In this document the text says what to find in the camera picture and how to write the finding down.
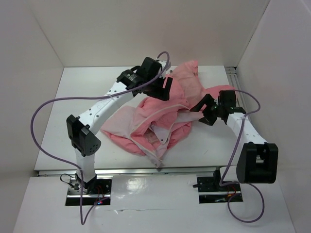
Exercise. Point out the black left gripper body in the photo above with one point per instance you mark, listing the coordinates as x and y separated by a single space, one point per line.
160 81

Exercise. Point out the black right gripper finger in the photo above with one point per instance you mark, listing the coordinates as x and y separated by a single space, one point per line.
209 119
205 102

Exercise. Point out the pink zip-up jacket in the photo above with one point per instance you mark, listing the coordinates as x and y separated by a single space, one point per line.
155 126

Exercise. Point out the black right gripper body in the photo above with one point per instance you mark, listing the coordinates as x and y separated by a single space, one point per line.
216 108

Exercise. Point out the aluminium front rail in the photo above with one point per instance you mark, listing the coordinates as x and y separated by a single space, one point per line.
139 171

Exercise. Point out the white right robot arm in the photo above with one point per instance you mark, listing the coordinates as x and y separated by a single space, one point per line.
258 158

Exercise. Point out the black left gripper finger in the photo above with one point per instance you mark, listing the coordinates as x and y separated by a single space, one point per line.
165 91
157 93

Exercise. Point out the aluminium right side rails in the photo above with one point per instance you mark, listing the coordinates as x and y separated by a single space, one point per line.
233 81

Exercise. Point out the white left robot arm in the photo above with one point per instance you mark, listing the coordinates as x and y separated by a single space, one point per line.
82 129

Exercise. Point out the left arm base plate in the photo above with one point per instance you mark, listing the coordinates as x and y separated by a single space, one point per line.
98 193

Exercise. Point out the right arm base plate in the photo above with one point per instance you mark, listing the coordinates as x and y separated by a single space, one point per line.
209 191

